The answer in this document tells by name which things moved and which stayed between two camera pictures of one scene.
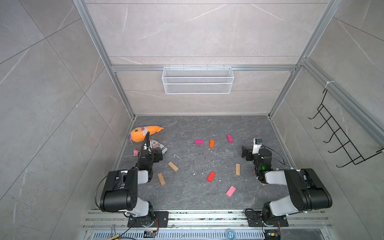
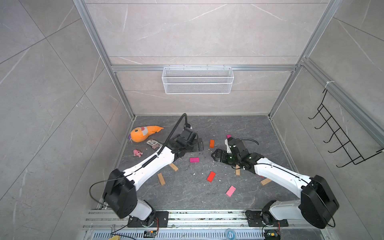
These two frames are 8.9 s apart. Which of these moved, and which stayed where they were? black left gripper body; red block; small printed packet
Moved: black left gripper body
Stayed: small printed packet; red block
